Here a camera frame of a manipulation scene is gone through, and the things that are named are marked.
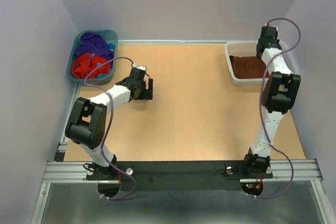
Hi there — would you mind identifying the brown towel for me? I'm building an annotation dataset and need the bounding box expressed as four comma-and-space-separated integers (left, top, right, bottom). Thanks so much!
229, 55, 266, 79

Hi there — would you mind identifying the red towel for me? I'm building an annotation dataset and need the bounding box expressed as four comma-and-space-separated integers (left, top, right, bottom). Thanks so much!
71, 53, 111, 79

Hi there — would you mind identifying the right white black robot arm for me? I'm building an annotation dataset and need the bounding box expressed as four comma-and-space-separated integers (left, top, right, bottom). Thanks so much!
241, 24, 301, 177

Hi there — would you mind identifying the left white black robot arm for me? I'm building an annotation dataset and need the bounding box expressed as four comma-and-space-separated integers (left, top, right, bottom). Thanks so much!
65, 66, 153, 179

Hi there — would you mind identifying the white plastic mesh basket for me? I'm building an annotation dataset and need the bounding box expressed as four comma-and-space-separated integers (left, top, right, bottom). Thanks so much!
225, 40, 302, 86

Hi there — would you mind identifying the teal plastic bin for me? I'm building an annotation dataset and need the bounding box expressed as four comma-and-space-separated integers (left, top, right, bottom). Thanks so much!
67, 30, 118, 85

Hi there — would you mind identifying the purple towel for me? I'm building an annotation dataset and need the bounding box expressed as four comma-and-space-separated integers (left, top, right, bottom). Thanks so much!
74, 32, 114, 61

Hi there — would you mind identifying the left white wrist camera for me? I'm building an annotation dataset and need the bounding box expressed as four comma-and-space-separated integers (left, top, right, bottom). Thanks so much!
132, 63, 147, 72

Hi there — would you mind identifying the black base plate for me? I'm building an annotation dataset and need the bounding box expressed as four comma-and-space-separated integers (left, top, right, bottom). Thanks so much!
83, 161, 272, 192

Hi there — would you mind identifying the aluminium rail frame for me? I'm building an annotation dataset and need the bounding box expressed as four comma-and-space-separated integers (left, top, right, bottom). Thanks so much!
30, 40, 336, 224

